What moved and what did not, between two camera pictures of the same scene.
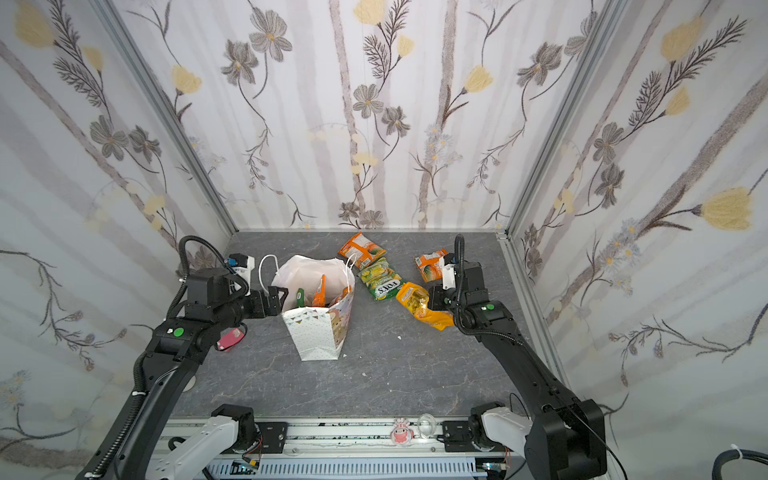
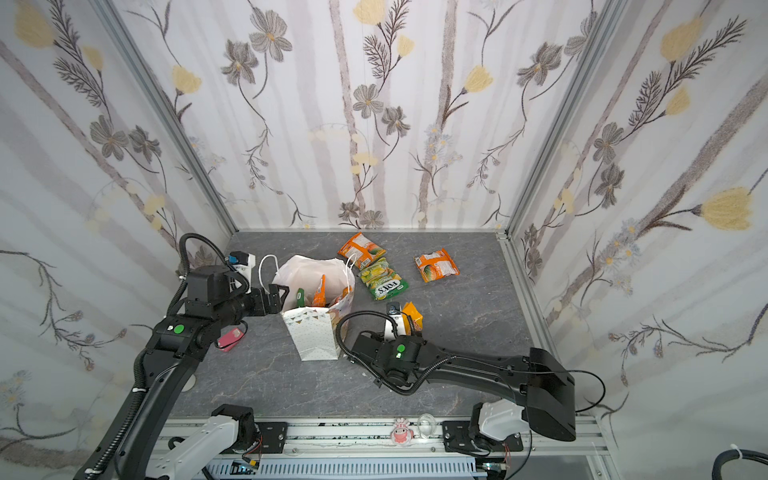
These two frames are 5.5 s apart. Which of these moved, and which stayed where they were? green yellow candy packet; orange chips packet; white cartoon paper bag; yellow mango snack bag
Moved: yellow mango snack bag
Stayed: orange chips packet; green yellow candy packet; white cartoon paper bag
